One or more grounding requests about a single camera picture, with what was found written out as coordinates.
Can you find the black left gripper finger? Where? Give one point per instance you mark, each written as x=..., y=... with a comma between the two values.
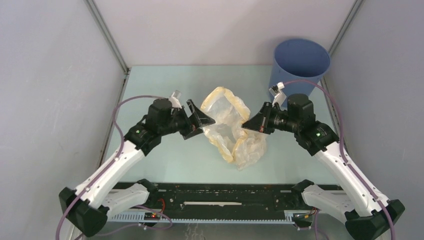
x=198, y=118
x=190, y=132

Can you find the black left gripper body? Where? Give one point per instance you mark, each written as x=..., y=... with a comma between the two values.
x=179, y=122

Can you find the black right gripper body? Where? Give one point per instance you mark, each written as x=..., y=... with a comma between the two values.
x=281, y=120

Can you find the translucent cream plastic trash bag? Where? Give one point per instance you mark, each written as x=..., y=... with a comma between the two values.
x=236, y=145

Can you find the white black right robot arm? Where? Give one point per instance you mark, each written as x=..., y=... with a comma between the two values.
x=365, y=211

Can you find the blue plastic trash bin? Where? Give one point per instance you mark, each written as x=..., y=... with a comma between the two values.
x=299, y=58

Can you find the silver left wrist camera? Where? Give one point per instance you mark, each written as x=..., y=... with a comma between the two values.
x=174, y=99

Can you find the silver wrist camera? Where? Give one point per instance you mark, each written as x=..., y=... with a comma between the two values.
x=277, y=92
x=174, y=99

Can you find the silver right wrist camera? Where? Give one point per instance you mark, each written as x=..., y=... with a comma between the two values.
x=277, y=92

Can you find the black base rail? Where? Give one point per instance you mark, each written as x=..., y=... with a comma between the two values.
x=201, y=199

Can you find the white slotted cable duct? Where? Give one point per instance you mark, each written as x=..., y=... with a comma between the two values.
x=266, y=217

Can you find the right aluminium frame post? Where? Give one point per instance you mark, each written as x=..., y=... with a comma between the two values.
x=357, y=4

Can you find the aluminium frame post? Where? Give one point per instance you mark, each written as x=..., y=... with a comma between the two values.
x=357, y=4
x=105, y=31

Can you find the left aluminium frame post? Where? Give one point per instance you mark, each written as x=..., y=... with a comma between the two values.
x=105, y=31

